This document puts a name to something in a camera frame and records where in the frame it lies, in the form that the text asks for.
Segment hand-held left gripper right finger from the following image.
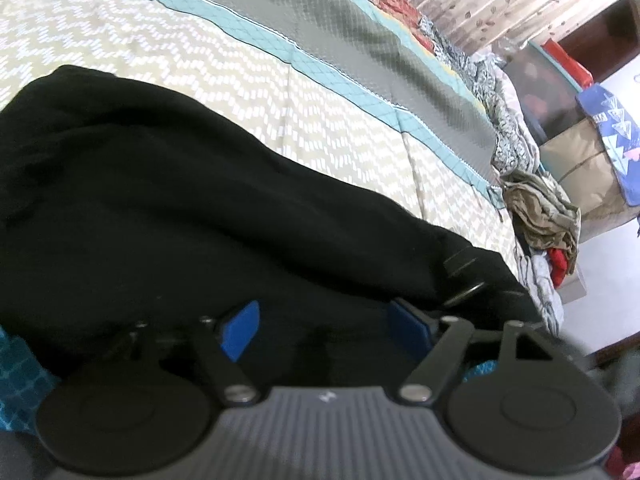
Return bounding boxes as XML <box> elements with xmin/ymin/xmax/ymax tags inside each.
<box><xmin>387</xmin><ymin>297</ymin><xmax>581</xmax><ymax>406</ymax></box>

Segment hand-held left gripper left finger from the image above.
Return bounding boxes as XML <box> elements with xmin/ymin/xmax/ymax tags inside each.
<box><xmin>115</xmin><ymin>300</ymin><xmax>261</xmax><ymax>407</ymax></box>

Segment black pants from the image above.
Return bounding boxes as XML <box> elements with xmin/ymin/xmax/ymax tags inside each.
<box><xmin>0</xmin><ymin>64</ymin><xmax>547</xmax><ymax>386</ymax></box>

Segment grey garment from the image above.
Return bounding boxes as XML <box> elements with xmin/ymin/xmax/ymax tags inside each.
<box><xmin>515</xmin><ymin>250</ymin><xmax>567</xmax><ymax>335</ymax></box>

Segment red garment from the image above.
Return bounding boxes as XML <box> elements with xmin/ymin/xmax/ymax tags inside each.
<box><xmin>547</xmin><ymin>247</ymin><xmax>577</xmax><ymax>287</ymax></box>

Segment olive garment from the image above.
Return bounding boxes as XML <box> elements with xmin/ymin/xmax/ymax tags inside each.
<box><xmin>502</xmin><ymin>169</ymin><xmax>582</xmax><ymax>262</ymax></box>

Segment floral patchwork quilt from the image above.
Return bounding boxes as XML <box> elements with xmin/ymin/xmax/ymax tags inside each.
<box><xmin>320</xmin><ymin>0</ymin><xmax>547</xmax><ymax>177</ymax></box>

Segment tan cardboard box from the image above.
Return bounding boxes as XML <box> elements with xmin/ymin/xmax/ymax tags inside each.
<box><xmin>540</xmin><ymin>119</ymin><xmax>632</xmax><ymax>228</ymax></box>

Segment patterned bed quilt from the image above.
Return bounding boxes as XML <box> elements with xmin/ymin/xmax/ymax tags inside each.
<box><xmin>0</xmin><ymin>0</ymin><xmax>526</xmax><ymax>431</ymax></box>

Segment grey translucent storage box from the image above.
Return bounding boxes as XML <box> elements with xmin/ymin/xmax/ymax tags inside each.
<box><xmin>502</xmin><ymin>42</ymin><xmax>583</xmax><ymax>133</ymax></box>

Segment blue printed bag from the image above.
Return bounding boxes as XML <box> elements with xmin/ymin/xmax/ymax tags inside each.
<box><xmin>575</xmin><ymin>82</ymin><xmax>640</xmax><ymax>207</ymax></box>

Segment red bag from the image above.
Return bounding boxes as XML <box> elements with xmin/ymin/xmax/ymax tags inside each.
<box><xmin>542</xmin><ymin>40</ymin><xmax>595</xmax><ymax>88</ymax></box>

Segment leaf print curtain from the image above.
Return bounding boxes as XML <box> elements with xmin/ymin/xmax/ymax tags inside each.
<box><xmin>370</xmin><ymin>0</ymin><xmax>632</xmax><ymax>57</ymax></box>

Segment dark wooden furniture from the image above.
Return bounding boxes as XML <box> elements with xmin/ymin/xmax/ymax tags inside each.
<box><xmin>555</xmin><ymin>0</ymin><xmax>640</xmax><ymax>83</ymax></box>

